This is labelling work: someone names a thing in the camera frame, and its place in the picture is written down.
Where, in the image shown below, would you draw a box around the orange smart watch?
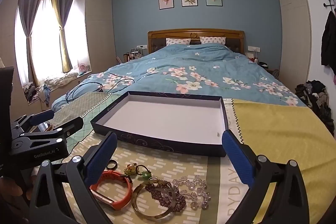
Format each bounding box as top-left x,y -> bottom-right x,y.
90,170 -> 133,211

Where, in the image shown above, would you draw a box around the gold green knot charm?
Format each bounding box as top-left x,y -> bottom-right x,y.
123,163 -> 139,176

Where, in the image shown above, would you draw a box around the green jade pendant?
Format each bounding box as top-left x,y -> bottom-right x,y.
135,165 -> 152,180

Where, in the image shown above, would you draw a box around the clear crystal bead bracelet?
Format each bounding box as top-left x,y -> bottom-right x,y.
171,175 -> 211,210

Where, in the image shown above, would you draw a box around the dark red beaded bracelet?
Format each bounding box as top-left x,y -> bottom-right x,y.
144,182 -> 187,213

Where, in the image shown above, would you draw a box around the tortoiseshell bangle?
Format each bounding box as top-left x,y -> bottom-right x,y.
131,178 -> 177,221

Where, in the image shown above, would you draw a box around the clothes on window seat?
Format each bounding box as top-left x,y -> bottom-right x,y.
22,71 -> 79,107

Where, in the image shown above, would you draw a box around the pink small fan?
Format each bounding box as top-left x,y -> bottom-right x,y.
78,63 -> 91,75

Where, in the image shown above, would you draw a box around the left nightstand clutter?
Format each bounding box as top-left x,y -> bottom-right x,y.
123,45 -> 147,62

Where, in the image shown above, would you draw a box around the pile of dark clothes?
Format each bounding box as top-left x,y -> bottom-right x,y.
295,80 -> 335,136

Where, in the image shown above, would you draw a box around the left grey curtain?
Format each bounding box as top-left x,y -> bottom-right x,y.
18,0 -> 41,86

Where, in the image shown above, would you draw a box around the dark blue cardboard box tray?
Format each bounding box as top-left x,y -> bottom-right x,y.
91,91 -> 228,157

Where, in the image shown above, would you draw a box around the right grey yellow curtain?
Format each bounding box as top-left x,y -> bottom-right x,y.
51,0 -> 74,73

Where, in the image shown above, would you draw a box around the beige wardrobe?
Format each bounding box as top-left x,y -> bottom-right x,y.
279,0 -> 311,91

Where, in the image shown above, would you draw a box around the left patterned pillow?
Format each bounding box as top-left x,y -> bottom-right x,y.
166,38 -> 191,46

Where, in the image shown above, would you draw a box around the patterned pillow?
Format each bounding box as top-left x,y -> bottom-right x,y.
166,38 -> 191,46
199,36 -> 226,45

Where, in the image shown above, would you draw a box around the black hanging jacket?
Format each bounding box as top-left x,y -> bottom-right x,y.
321,11 -> 336,74

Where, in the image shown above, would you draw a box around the blue floral duvet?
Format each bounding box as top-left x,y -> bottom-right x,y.
51,43 -> 303,112

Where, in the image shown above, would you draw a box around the right patterned pillow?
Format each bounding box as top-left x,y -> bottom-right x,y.
199,36 -> 226,45

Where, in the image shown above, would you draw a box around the wooden headboard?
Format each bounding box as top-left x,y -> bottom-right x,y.
147,28 -> 245,54

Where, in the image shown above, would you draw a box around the black charging cable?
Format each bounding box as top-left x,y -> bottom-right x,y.
65,72 -> 136,105

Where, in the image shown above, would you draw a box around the white wall socket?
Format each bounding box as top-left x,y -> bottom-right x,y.
248,46 -> 260,52

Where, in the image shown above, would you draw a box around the wall coat hook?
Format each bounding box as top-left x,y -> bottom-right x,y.
323,0 -> 336,13

